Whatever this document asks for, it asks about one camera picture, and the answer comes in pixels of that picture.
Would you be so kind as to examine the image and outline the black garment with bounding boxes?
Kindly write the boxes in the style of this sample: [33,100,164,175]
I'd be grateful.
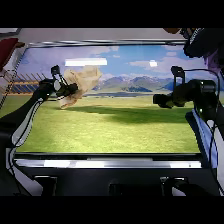
[181,27,224,60]

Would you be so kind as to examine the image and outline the red garment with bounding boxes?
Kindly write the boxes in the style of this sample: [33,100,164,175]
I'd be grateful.
[0,37,22,72]

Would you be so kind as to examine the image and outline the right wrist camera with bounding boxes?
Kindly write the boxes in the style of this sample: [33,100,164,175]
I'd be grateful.
[170,65,186,88]

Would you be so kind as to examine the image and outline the purple garment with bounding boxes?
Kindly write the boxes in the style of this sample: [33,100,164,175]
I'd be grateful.
[204,49,224,78]

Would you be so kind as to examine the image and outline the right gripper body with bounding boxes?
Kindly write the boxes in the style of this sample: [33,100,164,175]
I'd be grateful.
[152,93,175,110]

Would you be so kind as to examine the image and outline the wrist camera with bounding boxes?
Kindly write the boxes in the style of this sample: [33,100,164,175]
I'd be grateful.
[50,65,63,84]
[170,65,186,88]

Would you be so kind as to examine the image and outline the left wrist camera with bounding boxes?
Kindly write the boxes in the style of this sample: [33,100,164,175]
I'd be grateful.
[50,65,63,84]

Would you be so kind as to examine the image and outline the cream garment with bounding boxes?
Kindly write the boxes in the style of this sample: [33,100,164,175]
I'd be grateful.
[58,65,104,110]

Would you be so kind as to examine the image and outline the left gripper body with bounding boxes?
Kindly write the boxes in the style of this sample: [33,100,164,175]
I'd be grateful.
[54,82,80,100]

